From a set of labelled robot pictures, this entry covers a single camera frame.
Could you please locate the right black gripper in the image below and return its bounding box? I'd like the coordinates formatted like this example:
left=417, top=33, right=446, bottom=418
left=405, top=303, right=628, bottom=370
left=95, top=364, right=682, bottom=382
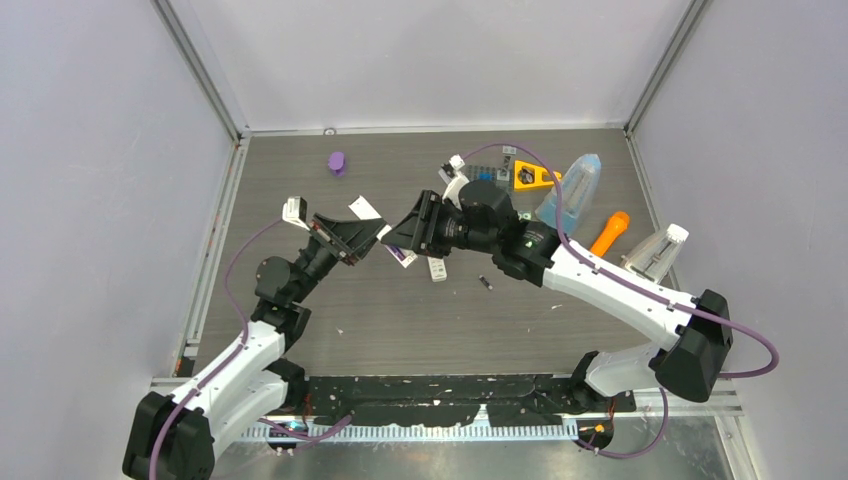
left=382, top=192, right=496, bottom=262

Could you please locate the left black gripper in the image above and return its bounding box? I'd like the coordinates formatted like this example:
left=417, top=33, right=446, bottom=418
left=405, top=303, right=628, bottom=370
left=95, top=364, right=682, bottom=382
left=289, top=213, right=385, bottom=304

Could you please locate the blue purple battery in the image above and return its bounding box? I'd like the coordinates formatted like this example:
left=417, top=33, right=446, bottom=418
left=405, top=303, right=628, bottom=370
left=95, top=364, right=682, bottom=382
left=387, top=246, right=406, bottom=262

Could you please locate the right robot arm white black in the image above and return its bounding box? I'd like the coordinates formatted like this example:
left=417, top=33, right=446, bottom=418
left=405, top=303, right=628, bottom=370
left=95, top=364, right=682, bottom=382
left=382, top=180, right=733, bottom=411

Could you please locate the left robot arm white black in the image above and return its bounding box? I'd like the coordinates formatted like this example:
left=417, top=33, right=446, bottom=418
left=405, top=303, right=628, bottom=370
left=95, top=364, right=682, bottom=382
left=122, top=214, right=387, bottom=479

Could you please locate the white air conditioner remote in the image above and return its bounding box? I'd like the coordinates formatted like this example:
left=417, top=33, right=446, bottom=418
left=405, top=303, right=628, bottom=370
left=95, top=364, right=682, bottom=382
left=427, top=257, right=448, bottom=283

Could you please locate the black battery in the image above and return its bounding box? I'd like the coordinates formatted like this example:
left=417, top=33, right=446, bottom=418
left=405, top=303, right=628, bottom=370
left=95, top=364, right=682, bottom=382
left=478, top=275, right=493, bottom=291

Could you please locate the purple plastic toy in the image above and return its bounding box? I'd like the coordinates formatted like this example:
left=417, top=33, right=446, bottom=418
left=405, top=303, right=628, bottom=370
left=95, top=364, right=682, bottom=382
left=327, top=151, right=347, bottom=177

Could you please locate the grey lego baseplate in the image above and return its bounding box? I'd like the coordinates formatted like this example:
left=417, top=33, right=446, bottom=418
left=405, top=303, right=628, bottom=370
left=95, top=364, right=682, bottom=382
left=463, top=164, right=513, bottom=191

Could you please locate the grey lego piece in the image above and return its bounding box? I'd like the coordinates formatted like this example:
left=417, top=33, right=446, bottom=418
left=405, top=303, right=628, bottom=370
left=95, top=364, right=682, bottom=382
left=497, top=144, right=517, bottom=183

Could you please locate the yellow triangle toy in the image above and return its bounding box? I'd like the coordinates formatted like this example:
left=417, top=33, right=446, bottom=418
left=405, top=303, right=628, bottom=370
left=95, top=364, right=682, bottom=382
left=513, top=159, right=554, bottom=192

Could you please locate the orange toy microphone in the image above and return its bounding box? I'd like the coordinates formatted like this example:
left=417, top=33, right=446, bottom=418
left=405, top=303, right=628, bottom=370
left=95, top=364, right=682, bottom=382
left=589, top=211, right=630, bottom=257

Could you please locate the white metronome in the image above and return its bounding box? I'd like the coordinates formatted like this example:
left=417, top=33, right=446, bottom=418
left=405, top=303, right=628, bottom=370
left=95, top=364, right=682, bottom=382
left=620, top=224, right=689, bottom=284

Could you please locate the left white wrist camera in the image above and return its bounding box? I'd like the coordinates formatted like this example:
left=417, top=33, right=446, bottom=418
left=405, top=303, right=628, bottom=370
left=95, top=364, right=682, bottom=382
left=281, top=196, right=310, bottom=231

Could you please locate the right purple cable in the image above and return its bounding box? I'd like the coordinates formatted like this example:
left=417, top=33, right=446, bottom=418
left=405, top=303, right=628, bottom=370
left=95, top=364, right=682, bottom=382
left=460, top=142, right=781, bottom=380

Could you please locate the purple cable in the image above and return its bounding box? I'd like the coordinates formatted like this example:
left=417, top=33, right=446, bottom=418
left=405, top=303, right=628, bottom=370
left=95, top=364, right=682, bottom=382
left=146, top=218, right=286, bottom=480
left=460, top=142, right=781, bottom=380

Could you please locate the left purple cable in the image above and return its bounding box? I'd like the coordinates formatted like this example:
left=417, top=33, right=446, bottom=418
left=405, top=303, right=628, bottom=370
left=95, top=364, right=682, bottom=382
left=146, top=218, right=286, bottom=480

